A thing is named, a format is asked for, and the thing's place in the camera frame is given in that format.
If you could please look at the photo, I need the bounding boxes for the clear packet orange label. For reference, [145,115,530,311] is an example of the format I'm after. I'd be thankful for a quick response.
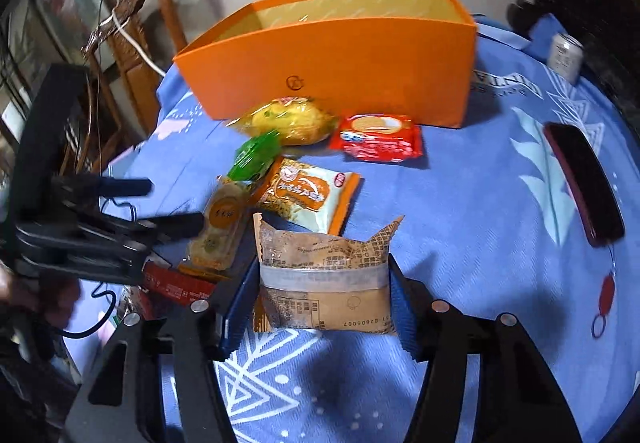
[177,175,253,281]

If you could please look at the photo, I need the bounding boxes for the person's left hand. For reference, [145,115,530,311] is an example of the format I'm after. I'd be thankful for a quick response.
[0,267,82,330]

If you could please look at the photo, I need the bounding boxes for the red phone charm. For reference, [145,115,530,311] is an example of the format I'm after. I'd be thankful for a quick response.
[590,243,618,339]

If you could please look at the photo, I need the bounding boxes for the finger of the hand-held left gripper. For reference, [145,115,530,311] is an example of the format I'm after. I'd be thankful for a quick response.
[94,211,207,250]
[55,174,154,200]

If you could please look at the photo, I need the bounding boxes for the green snack packet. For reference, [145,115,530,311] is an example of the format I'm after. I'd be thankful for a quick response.
[227,129,282,184]

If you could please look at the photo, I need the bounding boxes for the white cable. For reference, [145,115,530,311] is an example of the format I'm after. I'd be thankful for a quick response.
[110,5,168,78]

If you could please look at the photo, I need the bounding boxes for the black cable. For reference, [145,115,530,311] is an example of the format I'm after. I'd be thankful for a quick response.
[57,283,116,339]

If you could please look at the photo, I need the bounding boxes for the orange cardboard box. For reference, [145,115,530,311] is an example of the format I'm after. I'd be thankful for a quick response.
[172,0,478,130]

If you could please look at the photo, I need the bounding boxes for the yellow clear snack packet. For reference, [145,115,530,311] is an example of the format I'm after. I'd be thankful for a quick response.
[226,95,338,147]

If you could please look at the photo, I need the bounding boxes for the carved wooden chair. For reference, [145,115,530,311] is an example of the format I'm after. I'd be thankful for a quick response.
[57,0,188,174]

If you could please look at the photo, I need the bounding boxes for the person's dark clothing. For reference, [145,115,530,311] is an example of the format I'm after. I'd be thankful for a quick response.
[0,323,83,443]

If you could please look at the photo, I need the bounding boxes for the red snack packet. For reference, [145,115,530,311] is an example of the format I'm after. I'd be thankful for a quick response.
[135,260,221,319]

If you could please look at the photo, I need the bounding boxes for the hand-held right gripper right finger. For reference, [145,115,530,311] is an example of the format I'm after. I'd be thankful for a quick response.
[386,253,583,443]

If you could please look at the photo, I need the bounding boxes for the red biscuit packet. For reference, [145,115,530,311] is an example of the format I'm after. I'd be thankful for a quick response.
[330,113,425,164]

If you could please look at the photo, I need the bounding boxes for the orange white snack packet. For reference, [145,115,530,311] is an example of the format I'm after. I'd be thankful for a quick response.
[250,155,362,236]

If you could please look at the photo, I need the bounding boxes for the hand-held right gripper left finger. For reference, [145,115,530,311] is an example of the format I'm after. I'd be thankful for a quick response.
[65,255,263,443]

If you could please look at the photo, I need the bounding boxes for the dark red smartphone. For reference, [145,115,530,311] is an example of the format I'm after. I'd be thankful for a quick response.
[543,121,626,249]

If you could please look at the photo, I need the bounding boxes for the white drink can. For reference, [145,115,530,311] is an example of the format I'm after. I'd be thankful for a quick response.
[546,34,585,84]

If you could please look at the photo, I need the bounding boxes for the brown printed snack packet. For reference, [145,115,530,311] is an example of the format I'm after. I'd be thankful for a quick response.
[251,212,406,336]

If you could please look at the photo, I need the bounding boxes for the blue printed tablecloth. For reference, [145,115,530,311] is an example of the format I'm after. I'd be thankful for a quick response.
[62,13,640,443]

